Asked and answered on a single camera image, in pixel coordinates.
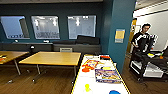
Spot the blue plastic bowl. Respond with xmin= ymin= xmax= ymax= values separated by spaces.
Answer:
xmin=108 ymin=89 xmax=122 ymax=94

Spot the grey sofa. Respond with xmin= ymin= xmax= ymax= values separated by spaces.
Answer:
xmin=53 ymin=43 xmax=102 ymax=56

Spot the black sofa cushion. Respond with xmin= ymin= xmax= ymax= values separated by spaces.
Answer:
xmin=75 ymin=34 xmax=100 ymax=45

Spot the white vent panel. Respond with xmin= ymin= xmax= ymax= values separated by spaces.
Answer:
xmin=59 ymin=47 xmax=73 ymax=53

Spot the glass window pane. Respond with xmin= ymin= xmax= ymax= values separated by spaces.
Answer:
xmin=31 ymin=15 xmax=61 ymax=40
xmin=0 ymin=15 xmax=31 ymax=40
xmin=67 ymin=14 xmax=97 ymax=40

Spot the red black game box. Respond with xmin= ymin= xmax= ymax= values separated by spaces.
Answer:
xmin=99 ymin=54 xmax=111 ymax=61

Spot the yellow card pile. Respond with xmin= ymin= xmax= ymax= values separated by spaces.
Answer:
xmin=101 ymin=66 xmax=113 ymax=71

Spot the white air hockey table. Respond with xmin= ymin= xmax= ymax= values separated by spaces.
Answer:
xmin=70 ymin=54 xmax=132 ymax=94

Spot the large wooden table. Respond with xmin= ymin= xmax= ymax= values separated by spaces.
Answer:
xmin=18 ymin=51 xmax=82 ymax=84

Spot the person in black jacket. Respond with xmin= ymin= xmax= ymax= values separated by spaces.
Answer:
xmin=130 ymin=23 xmax=153 ymax=54

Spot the black wheeled cart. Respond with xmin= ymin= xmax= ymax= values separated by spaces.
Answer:
xmin=129 ymin=34 xmax=168 ymax=83

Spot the yellow object on cart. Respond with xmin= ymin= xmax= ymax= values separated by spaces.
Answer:
xmin=148 ymin=52 xmax=156 ymax=58

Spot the dark bench sofa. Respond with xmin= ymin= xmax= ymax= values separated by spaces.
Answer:
xmin=0 ymin=42 xmax=54 ymax=53

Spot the orange item on table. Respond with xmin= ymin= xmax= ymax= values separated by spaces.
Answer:
xmin=0 ymin=54 xmax=8 ymax=64

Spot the yellow wall poster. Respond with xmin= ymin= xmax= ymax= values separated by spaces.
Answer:
xmin=114 ymin=28 xmax=126 ymax=44

